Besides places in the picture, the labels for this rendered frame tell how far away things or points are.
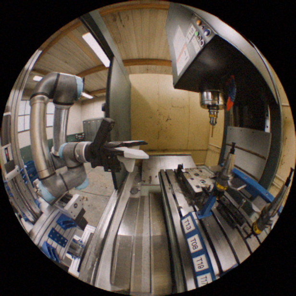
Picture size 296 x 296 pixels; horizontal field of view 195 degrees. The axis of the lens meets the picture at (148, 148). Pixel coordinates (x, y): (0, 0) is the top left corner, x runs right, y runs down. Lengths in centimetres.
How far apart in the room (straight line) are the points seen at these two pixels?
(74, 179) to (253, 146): 107
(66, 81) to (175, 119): 141
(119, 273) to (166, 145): 160
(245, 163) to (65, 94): 119
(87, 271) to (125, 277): 19
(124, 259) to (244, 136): 117
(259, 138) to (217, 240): 69
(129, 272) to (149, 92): 191
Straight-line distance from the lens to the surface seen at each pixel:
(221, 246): 57
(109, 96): 71
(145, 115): 142
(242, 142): 90
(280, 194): 27
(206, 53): 35
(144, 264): 62
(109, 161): 27
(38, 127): 36
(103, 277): 75
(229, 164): 32
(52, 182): 36
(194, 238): 47
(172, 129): 147
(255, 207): 28
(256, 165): 85
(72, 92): 44
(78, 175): 38
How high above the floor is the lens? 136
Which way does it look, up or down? 14 degrees down
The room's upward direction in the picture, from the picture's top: straight up
